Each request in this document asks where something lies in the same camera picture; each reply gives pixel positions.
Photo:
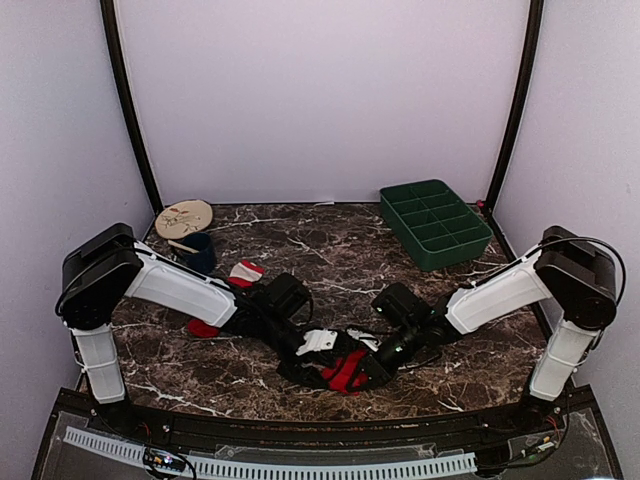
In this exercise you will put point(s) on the wooden stick in cup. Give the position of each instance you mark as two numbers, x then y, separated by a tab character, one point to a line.
183	247

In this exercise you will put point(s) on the black frame post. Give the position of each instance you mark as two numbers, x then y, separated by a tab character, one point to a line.
128	109
521	89

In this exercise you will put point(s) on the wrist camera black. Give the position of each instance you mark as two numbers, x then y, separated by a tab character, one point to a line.
400	306
287	295

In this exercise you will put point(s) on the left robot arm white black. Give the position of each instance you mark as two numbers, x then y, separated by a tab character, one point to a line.
114	265

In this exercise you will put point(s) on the right black frame post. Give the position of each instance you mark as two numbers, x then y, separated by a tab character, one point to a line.
521	89

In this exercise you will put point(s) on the black front rail base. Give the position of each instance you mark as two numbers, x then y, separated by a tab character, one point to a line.
572	443

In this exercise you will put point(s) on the beige floral plate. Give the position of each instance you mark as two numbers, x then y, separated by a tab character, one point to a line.
183	218

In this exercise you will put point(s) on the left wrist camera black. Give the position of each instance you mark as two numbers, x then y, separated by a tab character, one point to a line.
287	295

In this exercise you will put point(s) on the left black frame post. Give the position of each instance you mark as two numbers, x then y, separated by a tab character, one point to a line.
128	109

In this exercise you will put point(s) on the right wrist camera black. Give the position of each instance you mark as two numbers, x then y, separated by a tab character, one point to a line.
400	306

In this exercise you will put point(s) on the dark blue cup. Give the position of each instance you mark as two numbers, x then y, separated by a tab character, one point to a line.
201	256

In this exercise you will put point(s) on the white slotted cable duct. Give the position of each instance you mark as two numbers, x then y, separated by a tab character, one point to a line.
246	463

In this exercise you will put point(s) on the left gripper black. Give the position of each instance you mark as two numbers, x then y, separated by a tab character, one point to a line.
295	372

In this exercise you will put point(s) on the red santa sock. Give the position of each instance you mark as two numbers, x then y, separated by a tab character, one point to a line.
346	376

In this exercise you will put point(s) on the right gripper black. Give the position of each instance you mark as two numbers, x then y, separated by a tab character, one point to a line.
377	369

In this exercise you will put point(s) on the green compartment tray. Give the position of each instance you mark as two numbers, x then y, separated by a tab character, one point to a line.
433	224

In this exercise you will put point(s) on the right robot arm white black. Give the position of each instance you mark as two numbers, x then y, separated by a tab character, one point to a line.
585	276

